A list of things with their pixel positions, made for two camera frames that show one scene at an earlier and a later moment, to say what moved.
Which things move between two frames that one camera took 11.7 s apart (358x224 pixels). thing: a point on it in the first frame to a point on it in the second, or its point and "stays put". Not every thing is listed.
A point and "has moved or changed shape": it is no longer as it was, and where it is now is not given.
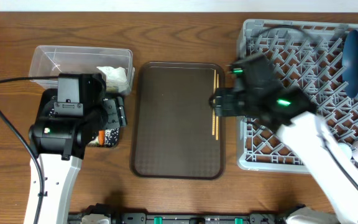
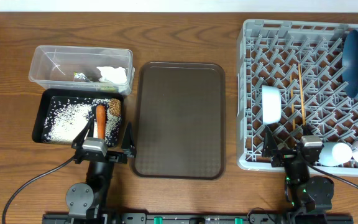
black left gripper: [117, 114] to [130, 150]
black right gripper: [226, 105] to [271, 150]
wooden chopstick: [217, 114] to [301, 94]
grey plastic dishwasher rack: [306, 54] stays put
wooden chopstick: [213, 116] has moved or changed shape
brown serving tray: [174, 132] stays put
